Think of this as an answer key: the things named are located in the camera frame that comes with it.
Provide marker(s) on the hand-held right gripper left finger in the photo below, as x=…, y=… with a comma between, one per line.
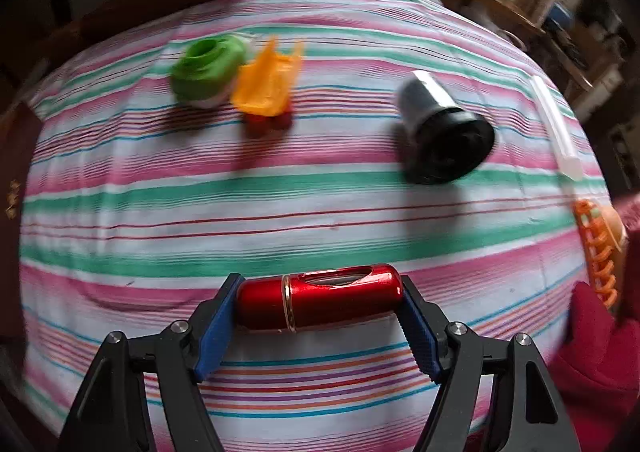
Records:
x=220, y=327

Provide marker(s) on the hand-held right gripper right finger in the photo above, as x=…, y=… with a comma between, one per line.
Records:
x=420, y=332

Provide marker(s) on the red metallic tube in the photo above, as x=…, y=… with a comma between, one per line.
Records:
x=320, y=302

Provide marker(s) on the black capped jar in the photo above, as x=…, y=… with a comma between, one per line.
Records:
x=445, y=136

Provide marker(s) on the orange plastic toy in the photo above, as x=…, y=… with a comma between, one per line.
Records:
x=265, y=81

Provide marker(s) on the green bottle cap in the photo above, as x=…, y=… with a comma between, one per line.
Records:
x=210, y=66

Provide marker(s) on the striped bedsheet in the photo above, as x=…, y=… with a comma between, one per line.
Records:
x=300, y=202

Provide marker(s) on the red cloth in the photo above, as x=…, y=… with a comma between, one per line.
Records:
x=595, y=362

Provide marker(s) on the orange plastic comb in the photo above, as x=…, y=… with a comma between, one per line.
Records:
x=587, y=242

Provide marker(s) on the clear plastic tube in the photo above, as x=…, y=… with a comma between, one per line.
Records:
x=555, y=126

